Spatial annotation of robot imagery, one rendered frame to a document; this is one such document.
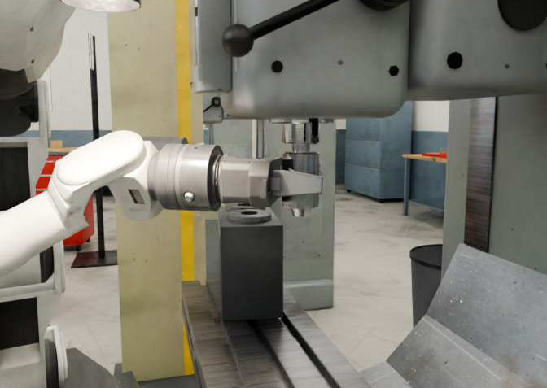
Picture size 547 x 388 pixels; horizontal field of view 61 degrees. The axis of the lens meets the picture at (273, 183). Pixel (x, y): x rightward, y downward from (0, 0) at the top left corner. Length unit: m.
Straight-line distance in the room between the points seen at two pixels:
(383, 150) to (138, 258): 5.96
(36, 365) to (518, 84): 1.16
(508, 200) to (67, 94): 9.17
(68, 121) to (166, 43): 7.43
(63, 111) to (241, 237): 8.87
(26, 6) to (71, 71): 8.88
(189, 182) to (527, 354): 0.52
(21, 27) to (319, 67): 0.48
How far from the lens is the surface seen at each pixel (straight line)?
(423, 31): 0.55
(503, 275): 0.84
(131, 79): 2.29
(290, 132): 0.57
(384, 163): 7.86
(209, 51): 0.55
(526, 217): 0.81
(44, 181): 5.17
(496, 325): 0.82
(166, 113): 2.28
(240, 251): 0.90
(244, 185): 0.56
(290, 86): 0.48
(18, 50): 0.85
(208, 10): 0.56
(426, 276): 2.47
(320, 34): 0.50
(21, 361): 1.31
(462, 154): 0.92
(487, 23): 0.58
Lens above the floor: 1.30
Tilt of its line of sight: 7 degrees down
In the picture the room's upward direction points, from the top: straight up
